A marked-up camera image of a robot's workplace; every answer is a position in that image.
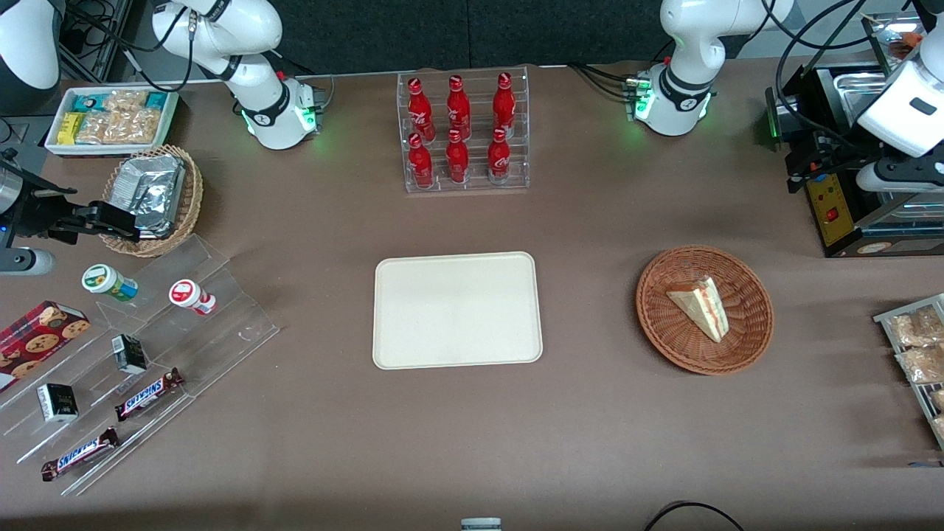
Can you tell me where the black base cable bundle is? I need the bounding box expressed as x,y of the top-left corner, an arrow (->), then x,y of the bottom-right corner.
566,62 -> 639,103

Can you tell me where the clear bag of crackers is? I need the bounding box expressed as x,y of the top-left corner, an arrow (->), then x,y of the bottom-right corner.
75,109 -> 162,145
102,89 -> 150,114

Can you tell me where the red lid cup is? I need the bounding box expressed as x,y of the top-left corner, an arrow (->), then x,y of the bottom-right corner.
168,279 -> 218,317

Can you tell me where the cream plastic tray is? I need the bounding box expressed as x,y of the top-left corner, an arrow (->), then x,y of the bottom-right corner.
372,251 -> 544,370

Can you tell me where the black cable loop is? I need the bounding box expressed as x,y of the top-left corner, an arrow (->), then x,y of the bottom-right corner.
642,500 -> 746,531

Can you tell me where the silver foil pack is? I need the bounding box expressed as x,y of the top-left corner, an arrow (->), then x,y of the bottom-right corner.
108,154 -> 187,240

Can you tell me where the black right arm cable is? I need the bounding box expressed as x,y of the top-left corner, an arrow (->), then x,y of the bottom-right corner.
63,0 -> 222,94

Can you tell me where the small black box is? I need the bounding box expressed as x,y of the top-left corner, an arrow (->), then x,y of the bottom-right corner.
36,383 -> 80,424
111,334 -> 149,375

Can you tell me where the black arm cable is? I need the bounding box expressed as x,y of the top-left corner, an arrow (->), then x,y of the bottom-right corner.
63,0 -> 222,94
767,0 -> 889,152

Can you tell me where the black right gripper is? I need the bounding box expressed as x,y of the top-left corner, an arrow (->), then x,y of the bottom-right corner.
0,171 -> 142,246

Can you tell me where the brown round wicker basket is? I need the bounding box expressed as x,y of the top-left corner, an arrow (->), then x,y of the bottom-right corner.
636,245 -> 775,376

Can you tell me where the green lid cup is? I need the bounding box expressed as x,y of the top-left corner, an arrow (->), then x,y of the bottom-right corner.
81,264 -> 139,303

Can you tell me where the clear acrylic stepped display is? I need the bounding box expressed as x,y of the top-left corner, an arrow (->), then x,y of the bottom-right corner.
0,235 -> 282,497

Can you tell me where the light wicker basket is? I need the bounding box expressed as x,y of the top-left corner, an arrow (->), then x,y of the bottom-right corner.
99,145 -> 205,258

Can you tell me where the snickers bar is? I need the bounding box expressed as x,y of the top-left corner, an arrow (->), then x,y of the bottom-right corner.
114,367 -> 186,423
40,427 -> 121,482

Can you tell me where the triangle sandwich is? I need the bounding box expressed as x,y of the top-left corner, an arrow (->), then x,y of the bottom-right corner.
666,277 -> 729,344

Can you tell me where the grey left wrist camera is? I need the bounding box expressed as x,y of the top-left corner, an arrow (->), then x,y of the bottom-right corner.
855,158 -> 944,195

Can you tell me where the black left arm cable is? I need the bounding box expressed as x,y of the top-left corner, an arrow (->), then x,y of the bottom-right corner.
767,0 -> 889,152

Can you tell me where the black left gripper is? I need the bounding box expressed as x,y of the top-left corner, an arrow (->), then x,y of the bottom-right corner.
785,133 -> 887,195

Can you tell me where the clear acrylic bottle rack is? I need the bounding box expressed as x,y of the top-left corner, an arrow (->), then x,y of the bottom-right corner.
397,66 -> 531,194

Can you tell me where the white snack bin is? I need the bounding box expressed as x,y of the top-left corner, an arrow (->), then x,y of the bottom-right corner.
44,86 -> 181,158

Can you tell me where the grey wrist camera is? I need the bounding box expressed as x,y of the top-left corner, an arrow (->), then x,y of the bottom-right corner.
0,249 -> 57,277
855,158 -> 944,195

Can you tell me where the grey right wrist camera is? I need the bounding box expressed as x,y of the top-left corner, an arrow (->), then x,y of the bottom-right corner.
0,249 -> 57,277

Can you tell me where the red cola bottle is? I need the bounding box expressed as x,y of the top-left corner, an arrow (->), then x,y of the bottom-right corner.
492,72 -> 516,139
445,74 -> 472,141
407,133 -> 435,190
487,127 -> 512,184
407,77 -> 437,142
444,129 -> 471,185

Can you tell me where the red cookie box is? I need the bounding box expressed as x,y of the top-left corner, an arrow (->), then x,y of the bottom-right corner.
0,300 -> 92,395

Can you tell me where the clear bag of snacks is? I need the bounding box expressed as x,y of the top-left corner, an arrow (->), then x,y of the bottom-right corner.
888,307 -> 944,348
895,344 -> 944,385

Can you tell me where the black countertop appliance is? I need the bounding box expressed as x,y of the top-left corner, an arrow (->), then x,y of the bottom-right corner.
764,62 -> 944,259

